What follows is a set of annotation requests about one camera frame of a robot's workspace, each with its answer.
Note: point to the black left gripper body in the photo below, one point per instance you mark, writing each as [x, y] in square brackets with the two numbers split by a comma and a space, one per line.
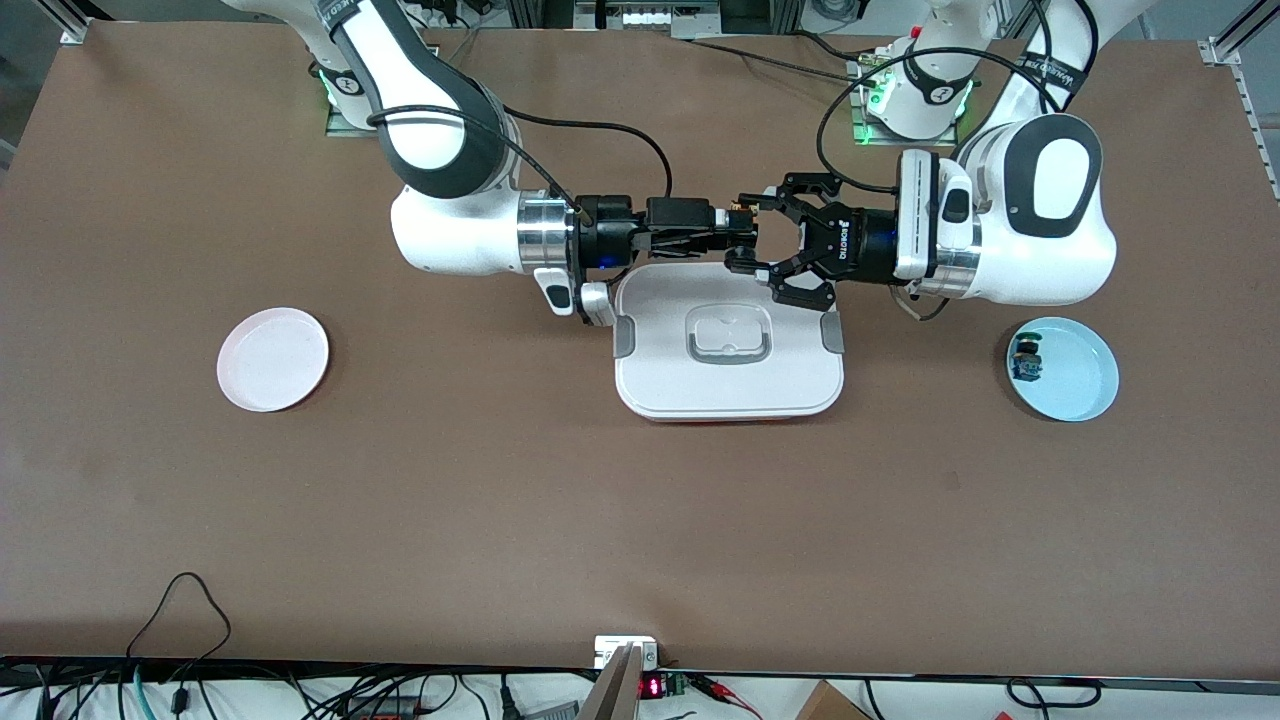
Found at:
[838, 250]

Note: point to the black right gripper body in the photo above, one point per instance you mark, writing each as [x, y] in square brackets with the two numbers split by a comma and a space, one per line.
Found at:
[606, 238]

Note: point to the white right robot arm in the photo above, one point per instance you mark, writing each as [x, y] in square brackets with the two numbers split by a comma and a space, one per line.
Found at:
[440, 130]

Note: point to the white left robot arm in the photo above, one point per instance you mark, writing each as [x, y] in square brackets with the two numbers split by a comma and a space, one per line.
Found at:
[1050, 190]

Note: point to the white lunch box grey latches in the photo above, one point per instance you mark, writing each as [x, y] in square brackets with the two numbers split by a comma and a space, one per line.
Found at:
[660, 380]

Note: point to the white power strip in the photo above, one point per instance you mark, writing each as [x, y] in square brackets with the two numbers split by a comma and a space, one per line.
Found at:
[645, 18]

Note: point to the green-black small part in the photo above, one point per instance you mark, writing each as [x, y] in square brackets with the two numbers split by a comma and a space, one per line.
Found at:
[1026, 362]

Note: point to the round light blue plate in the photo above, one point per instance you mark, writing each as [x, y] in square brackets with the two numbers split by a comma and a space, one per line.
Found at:
[1075, 385]

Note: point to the round pink plate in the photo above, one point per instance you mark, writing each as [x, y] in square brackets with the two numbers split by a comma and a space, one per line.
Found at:
[270, 370]

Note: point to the red clip lead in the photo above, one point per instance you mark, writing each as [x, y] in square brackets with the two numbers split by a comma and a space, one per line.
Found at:
[715, 686]

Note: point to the brown cardboard piece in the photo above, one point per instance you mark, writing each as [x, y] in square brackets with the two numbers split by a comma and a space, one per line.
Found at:
[825, 705]

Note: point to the circuit board red display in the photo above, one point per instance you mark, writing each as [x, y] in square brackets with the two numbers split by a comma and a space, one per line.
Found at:
[652, 687]

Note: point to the grey metal bar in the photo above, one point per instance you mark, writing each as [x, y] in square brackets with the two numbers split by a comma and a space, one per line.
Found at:
[615, 690]

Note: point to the black device red lights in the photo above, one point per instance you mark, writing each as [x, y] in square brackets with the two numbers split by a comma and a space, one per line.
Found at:
[385, 710]

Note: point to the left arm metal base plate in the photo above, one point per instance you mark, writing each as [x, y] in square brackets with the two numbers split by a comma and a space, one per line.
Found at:
[860, 132]

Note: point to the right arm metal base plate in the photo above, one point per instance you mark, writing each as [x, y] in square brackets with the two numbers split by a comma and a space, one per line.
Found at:
[345, 125]

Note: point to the small white bracket box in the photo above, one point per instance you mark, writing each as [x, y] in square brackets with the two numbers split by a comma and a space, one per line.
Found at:
[610, 648]

